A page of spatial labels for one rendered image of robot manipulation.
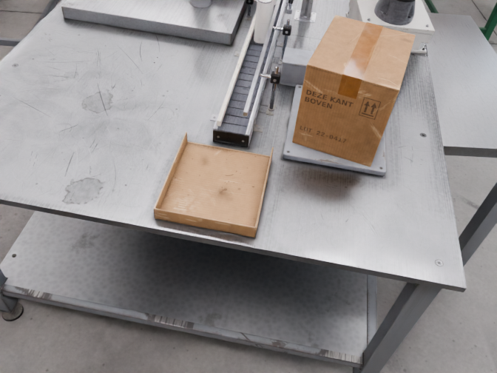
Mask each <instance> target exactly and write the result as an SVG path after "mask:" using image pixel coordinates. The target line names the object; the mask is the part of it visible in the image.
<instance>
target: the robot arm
mask: <svg viewBox="0 0 497 373"><path fill-rule="evenodd" d="M415 3H416V0H378V2H377V3H376V6H375V8H374V12H375V14H376V16H377V17H378V18H379V19H381V20H382V21H384V22H386V23H389V24H393V25H399V26H402V25H407V24H409V23H411V22H412V20H413V17H414V13H415Z"/></svg>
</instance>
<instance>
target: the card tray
mask: <svg viewBox="0 0 497 373"><path fill-rule="evenodd" d="M272 154H273V147H272V149H271V155H270V156H268V155H261V154H256V153H252V152H244V151H239V150H235V149H227V148H222V147H215V146H211V145H206V144H199V143H194V142H189V141H187V132H186V133H185V135H184V137H183V140H182V142H181V144H180V147H179V149H178V151H177V154H176V156H175V159H174V161H173V163H172V166H171V168H170V171H169V173H168V175H167V177H166V180H165V182H164V185H163V187H162V190H161V191H160V194H159V196H158V199H157V201H156V204H155V206H154V216H155V219H158V220H162V221H170V222H174V223H178V224H185V225H190V226H197V227H201V228H205V229H213V230H217V231H221V232H228V233H232V234H236V235H244V236H248V237H253V238H255V235H256V231H257V225H258V221H259V217H260V211H261V207H262V204H263V197H264V193H265V190H266V183H267V179H268V173H269V169H270V165H271V159H272Z"/></svg>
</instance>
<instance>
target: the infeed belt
mask: <svg viewBox="0 0 497 373"><path fill-rule="evenodd" d="M282 3H283V0H281V1H280V6H279V9H278V11H277V16H276V18H275V22H274V26H275V27H276V25H277V20H278V17H279V14H280V10H281V7H282ZM274 31H275V30H272V31H271V36H270V39H269V42H268V46H267V50H266V54H265V57H264V59H263V64H262V67H261V70H260V73H263V70H264V66H265V64H266V59H267V56H268V52H269V49H270V46H271V41H272V38H273V35H274ZM262 49H263V44H256V43H254V32H253V34H252V37H251V40H250V42H249V45H248V49H247V51H246V55H245V58H244V60H243V63H242V66H241V68H240V72H239V75H238V77H237V80H236V83H235V86H234V89H233V92H232V94H231V98H230V100H229V104H228V106H227V109H226V113H225V115H224V118H223V121H222V124H221V126H218V128H217V131H221V132H229V133H233V134H238V135H245V134H246V130H247V127H248V124H249V119H250V116H251V111H252V109H253V106H254V101H255V98H256V95H257V91H258V88H259V85H260V80H261V77H258V80H257V85H256V87H255V91H254V94H253V98H252V100H251V105H250V108H249V111H248V115H247V116H244V115H243V111H244V108H245V105H246V101H247V98H248V96H249V91H250V89H251V84H252V82H253V79H254V74H255V72H256V69H257V65H258V61H259V59H260V55H261V52H262Z"/></svg>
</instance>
